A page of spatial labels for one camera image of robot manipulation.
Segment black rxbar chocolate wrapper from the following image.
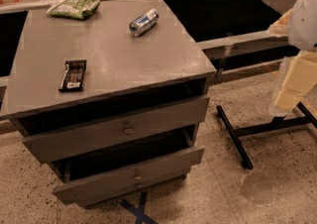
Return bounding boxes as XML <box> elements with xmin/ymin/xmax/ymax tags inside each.
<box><xmin>58</xmin><ymin>59</ymin><xmax>86</xmax><ymax>92</ymax></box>

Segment black metal table stand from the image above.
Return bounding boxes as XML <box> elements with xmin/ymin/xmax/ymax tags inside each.
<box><xmin>216</xmin><ymin>102</ymin><xmax>317</xmax><ymax>169</ymax></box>

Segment green snack bag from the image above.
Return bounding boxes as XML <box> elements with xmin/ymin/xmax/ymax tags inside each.
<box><xmin>47</xmin><ymin>0</ymin><xmax>100</xmax><ymax>20</ymax></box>

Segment lower grey drawer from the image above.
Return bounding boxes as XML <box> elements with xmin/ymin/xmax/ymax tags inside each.
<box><xmin>53</xmin><ymin>146</ymin><xmax>204</xmax><ymax>207</ymax></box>

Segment grey drawer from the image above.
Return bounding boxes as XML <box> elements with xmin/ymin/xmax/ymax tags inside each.
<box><xmin>23</xmin><ymin>95</ymin><xmax>209</xmax><ymax>163</ymax></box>
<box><xmin>53</xmin><ymin>146</ymin><xmax>204</xmax><ymax>207</ymax></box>

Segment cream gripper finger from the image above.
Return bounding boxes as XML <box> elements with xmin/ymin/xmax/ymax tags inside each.
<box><xmin>268</xmin><ymin>51</ymin><xmax>317</xmax><ymax>117</ymax></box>
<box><xmin>267</xmin><ymin>9</ymin><xmax>291</xmax><ymax>36</ymax></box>

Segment silver blue redbull can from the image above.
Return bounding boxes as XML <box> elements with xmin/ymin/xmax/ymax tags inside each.
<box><xmin>129</xmin><ymin>8</ymin><xmax>159</xmax><ymax>37</ymax></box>

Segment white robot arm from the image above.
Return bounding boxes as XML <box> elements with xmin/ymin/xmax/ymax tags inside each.
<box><xmin>267</xmin><ymin>0</ymin><xmax>317</xmax><ymax>117</ymax></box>

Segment upper grey drawer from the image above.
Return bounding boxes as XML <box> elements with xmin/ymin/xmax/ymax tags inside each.
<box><xmin>23</xmin><ymin>95</ymin><xmax>209</xmax><ymax>163</ymax></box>

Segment grey drawer cabinet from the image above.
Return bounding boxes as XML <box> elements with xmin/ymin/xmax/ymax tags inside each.
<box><xmin>0</xmin><ymin>0</ymin><xmax>218</xmax><ymax>208</ymax></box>

